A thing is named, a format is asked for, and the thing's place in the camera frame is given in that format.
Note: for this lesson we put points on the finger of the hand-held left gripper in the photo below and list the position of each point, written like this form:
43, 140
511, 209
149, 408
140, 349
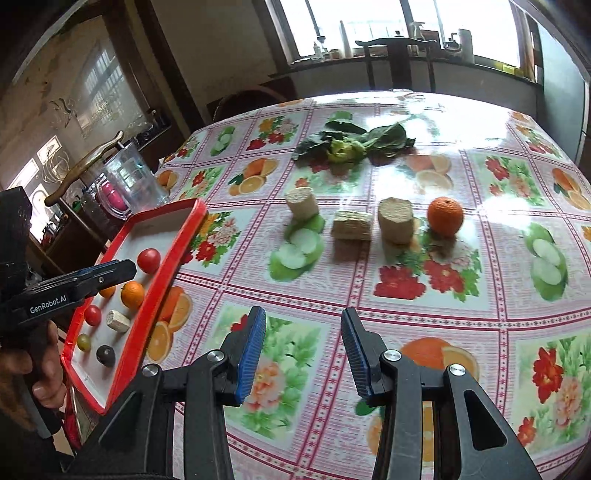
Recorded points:
115, 277
99, 268

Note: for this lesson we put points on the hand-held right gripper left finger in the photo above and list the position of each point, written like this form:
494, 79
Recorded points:
251, 350

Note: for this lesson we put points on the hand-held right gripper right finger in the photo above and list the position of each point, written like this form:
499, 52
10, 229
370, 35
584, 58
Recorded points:
355, 355

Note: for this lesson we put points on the light orange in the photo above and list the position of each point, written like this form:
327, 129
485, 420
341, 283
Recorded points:
132, 294

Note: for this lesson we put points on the large red tomato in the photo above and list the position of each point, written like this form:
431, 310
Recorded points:
149, 260

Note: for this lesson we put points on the small red tomato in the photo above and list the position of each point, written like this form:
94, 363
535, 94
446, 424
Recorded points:
92, 315

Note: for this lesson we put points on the yellow green tomato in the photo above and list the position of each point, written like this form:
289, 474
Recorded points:
84, 341

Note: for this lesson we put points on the red tray with white inside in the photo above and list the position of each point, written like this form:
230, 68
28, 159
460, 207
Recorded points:
152, 226

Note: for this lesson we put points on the dark plum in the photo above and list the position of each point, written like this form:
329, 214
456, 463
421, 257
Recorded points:
105, 355

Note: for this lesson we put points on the person's left hand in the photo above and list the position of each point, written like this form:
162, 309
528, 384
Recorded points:
41, 369

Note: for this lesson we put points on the red thermos bottle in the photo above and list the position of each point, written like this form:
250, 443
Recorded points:
111, 194

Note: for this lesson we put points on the fruit print tablecloth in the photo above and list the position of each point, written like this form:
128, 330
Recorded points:
323, 286

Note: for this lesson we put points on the clear glass pitcher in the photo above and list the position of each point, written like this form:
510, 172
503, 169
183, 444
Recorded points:
138, 180

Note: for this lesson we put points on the flat pale corn cob piece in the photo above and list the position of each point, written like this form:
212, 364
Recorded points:
352, 226

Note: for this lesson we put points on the thick pale corn cob piece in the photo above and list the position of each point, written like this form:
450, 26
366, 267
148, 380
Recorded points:
395, 220

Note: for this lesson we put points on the glass door cabinet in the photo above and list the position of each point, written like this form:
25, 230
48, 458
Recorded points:
92, 92

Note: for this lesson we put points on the leafy green vegetable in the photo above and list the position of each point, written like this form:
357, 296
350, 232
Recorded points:
383, 136

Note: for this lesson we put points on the small white bottle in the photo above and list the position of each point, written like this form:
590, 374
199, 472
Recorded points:
317, 48

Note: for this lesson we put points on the dark wooden chair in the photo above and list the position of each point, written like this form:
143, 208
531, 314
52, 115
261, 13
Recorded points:
399, 44

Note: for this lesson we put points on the yellow green box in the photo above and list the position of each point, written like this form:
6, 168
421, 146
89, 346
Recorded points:
508, 69

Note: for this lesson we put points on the dark teapot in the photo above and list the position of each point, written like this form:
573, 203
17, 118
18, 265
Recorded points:
450, 44

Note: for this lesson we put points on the clear spray bottle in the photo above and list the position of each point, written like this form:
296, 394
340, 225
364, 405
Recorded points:
418, 32

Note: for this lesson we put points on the white paper roll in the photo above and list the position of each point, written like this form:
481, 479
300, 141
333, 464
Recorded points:
465, 44

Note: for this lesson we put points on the grey refrigerator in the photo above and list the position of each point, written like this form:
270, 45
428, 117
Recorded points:
561, 92

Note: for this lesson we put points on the barred window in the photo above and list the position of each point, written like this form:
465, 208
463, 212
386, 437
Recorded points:
369, 18

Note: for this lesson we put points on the wooden chair with curved rail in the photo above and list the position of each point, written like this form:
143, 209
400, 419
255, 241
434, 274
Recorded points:
87, 161

